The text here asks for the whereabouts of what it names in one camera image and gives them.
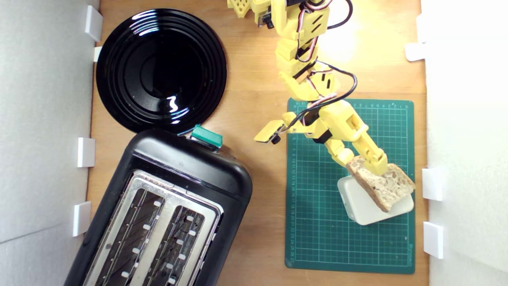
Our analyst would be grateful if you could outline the green cutting mat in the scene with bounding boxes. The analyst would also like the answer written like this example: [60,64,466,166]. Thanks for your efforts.
[285,97,416,274]

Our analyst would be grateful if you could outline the yellow flat camera housing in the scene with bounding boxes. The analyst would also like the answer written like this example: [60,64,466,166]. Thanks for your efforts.
[254,112,296,145]

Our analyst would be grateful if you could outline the black two-slot toaster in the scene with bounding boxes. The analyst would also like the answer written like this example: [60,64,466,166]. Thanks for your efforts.
[63,128,253,286]

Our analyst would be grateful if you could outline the brown bread slice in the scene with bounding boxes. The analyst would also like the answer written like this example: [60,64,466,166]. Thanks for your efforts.
[345,155,416,213]

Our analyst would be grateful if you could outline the black round plate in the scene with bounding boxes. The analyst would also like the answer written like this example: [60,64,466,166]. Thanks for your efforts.
[96,8,227,135]

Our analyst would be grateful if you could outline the white rounded block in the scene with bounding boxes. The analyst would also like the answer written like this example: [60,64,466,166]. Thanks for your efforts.
[337,175,414,226]

